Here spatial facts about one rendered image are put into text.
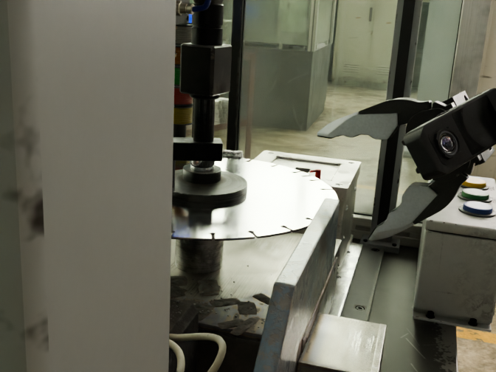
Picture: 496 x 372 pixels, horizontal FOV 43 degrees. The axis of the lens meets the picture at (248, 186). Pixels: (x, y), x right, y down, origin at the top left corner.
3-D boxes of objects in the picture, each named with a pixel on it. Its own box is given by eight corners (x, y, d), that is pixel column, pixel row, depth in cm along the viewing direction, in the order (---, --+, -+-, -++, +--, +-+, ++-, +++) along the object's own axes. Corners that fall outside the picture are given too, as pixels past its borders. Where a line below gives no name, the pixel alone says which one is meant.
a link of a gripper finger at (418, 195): (404, 242, 71) (452, 178, 67) (388, 259, 66) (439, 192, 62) (381, 225, 72) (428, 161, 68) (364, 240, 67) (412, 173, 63)
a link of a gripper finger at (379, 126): (334, 129, 72) (415, 135, 68) (313, 138, 67) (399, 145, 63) (334, 102, 72) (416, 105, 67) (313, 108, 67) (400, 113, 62)
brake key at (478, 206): (460, 212, 94) (463, 198, 93) (489, 215, 93) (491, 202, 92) (461, 220, 90) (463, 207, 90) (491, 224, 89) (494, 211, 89)
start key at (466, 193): (459, 198, 100) (461, 186, 100) (486, 201, 99) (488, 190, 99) (460, 206, 97) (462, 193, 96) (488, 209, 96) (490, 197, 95)
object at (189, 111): (171, 119, 108) (172, 101, 107) (196, 122, 107) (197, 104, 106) (160, 123, 104) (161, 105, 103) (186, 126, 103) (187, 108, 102)
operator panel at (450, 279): (418, 249, 117) (429, 170, 113) (480, 258, 114) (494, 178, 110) (412, 318, 91) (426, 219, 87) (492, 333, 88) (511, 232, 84)
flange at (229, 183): (157, 202, 71) (157, 181, 70) (153, 175, 82) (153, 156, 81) (255, 202, 73) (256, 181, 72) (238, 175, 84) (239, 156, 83)
